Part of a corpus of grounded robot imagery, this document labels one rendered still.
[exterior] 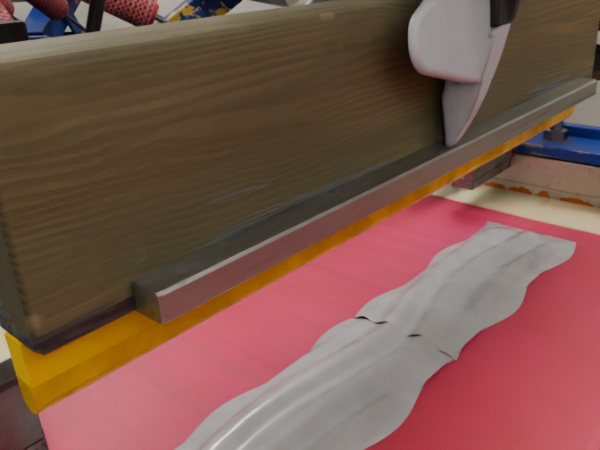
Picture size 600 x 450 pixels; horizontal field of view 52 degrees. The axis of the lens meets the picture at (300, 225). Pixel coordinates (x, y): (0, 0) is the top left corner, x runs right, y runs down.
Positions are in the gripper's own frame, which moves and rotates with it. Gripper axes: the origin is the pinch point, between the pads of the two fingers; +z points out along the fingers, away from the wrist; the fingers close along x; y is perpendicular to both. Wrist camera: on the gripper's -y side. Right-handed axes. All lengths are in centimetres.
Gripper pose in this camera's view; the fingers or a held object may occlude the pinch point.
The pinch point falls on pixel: (416, 107)
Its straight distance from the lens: 30.2
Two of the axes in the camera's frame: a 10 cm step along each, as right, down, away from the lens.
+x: 7.4, 2.3, -6.3
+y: -6.7, 3.3, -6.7
